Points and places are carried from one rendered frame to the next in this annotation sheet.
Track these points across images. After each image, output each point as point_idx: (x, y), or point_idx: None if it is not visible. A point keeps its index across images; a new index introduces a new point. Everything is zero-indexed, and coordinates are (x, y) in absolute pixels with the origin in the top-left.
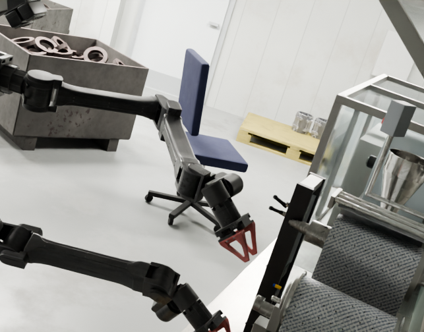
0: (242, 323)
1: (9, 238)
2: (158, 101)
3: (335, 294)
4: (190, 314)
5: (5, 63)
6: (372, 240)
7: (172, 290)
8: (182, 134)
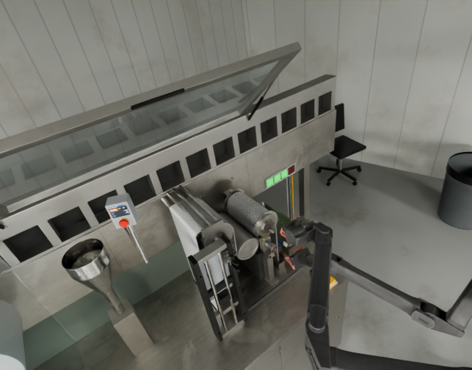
0: (231, 341)
1: (435, 310)
2: (329, 346)
3: (254, 205)
4: None
5: None
6: (211, 211)
7: None
8: (316, 280)
